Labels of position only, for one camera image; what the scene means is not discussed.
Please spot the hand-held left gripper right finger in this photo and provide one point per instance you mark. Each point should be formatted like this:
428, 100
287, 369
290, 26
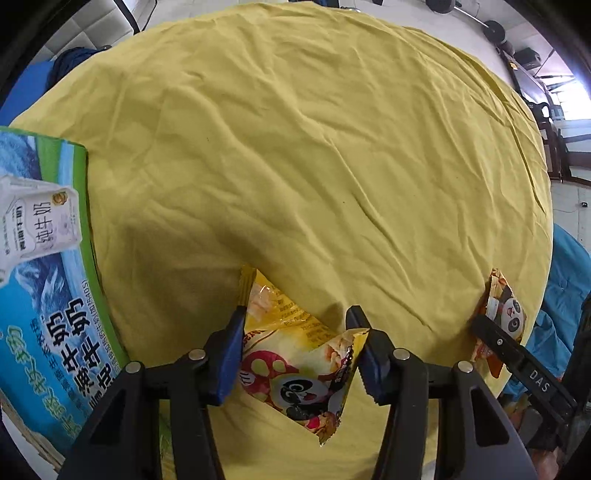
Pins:
371, 369

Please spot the yellow panda snack packet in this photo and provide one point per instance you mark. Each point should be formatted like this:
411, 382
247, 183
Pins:
286, 360

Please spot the white padded chair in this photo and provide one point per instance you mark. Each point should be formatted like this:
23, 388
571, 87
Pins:
87, 23

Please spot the black speaker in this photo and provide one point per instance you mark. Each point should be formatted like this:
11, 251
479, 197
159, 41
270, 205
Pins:
527, 57

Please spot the orange panda snack packet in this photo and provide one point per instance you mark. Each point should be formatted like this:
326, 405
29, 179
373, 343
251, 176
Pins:
505, 304

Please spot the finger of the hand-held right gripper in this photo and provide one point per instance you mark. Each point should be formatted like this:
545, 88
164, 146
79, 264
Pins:
498, 341

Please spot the blue blanket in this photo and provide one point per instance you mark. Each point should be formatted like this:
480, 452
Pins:
568, 277

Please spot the cardboard box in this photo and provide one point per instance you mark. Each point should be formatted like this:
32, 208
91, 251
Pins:
41, 300

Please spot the dark wooden chair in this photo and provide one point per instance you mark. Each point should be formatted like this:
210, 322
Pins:
556, 143

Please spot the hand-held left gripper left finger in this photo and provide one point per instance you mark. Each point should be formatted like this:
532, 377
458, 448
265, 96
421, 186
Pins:
228, 364

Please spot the dark blue knitted cloth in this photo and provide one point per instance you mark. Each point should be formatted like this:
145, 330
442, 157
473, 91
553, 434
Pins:
71, 62

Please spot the dark low bench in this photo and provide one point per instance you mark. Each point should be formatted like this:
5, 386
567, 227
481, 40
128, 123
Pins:
531, 87

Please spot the blue foam mat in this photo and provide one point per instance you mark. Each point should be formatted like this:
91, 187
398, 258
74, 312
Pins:
25, 85

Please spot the short barbell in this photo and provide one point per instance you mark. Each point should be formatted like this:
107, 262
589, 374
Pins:
489, 25

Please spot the yellow tablecloth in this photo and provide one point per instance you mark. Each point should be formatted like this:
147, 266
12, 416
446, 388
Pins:
323, 161

